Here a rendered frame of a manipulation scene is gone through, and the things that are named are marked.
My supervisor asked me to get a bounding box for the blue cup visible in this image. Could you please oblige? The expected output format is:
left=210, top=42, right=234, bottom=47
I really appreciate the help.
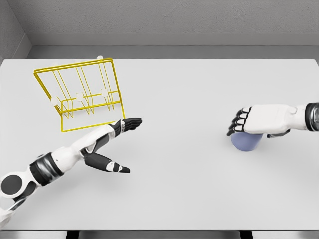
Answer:
left=230, top=132, right=263, bottom=152

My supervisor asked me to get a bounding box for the yellow wire cup holder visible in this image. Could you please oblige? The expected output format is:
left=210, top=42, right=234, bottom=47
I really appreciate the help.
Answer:
left=33, top=55, right=126, bottom=133

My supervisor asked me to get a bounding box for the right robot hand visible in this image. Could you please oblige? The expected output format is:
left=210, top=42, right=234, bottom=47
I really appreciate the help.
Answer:
left=226, top=104, right=298, bottom=139

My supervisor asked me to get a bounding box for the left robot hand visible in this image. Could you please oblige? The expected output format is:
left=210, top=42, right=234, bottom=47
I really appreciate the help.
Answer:
left=71, top=117, right=143, bottom=174

